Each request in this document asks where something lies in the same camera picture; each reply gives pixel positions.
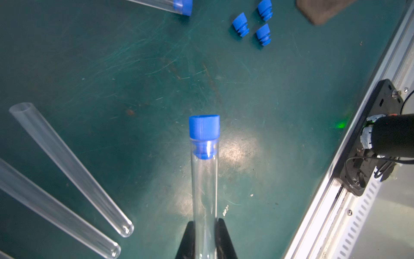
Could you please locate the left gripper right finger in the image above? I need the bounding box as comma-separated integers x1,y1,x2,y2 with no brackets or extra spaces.
215,218,238,259

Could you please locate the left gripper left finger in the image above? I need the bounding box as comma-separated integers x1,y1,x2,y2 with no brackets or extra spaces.
175,221,195,259

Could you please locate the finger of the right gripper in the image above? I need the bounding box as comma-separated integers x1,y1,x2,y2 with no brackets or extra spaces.
295,0,356,25

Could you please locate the blue stopper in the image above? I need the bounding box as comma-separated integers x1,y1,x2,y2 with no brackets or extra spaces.
256,24,271,46
257,0,273,22
232,13,250,38

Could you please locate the test tube diagonal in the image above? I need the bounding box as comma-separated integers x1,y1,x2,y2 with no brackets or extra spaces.
9,102,134,238
189,115,220,259

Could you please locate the test tube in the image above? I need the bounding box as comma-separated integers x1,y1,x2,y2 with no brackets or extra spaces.
1,160,121,259
129,0,193,16

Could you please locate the test tube horizontal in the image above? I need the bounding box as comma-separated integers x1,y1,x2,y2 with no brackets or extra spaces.
0,251,14,259

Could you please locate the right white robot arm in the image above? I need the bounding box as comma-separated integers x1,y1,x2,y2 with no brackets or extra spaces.
296,1,414,158

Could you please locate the aluminium mounting rail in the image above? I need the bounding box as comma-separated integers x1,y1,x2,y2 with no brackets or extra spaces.
284,1,414,259

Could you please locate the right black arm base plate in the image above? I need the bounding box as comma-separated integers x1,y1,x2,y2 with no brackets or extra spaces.
333,79,414,196

